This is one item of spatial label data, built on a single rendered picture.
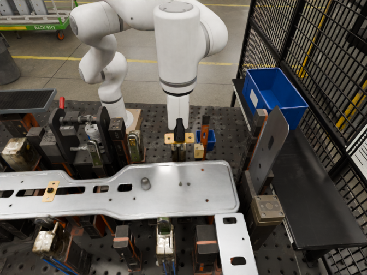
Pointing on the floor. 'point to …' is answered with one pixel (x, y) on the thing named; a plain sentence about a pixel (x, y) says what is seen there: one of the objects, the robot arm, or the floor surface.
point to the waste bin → (7, 64)
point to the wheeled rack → (39, 21)
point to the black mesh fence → (344, 163)
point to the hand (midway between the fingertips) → (179, 131)
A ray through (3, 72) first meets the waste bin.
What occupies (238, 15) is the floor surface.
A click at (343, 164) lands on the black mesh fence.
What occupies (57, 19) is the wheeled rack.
